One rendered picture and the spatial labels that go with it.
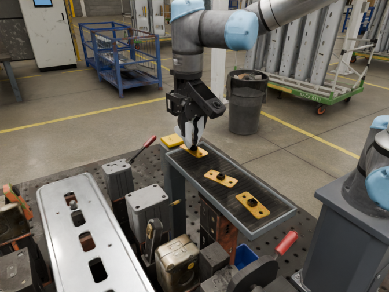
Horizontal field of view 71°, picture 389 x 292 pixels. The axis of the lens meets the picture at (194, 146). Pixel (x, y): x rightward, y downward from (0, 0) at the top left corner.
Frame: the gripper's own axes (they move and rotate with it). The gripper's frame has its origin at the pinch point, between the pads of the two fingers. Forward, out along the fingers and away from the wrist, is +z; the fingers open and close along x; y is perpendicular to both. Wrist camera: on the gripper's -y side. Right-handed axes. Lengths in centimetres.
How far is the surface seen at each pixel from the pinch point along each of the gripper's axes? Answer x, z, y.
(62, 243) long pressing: 36.7, 21.2, 11.2
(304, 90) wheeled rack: -341, 93, 137
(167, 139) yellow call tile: -1.9, 5.2, 15.1
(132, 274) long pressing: 27.3, 21.2, -9.2
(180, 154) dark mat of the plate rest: 0.9, 5.2, 5.0
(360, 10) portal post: -595, -3, 181
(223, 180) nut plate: 0.9, 4.9, -12.6
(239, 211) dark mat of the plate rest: 6.2, 5.2, -22.4
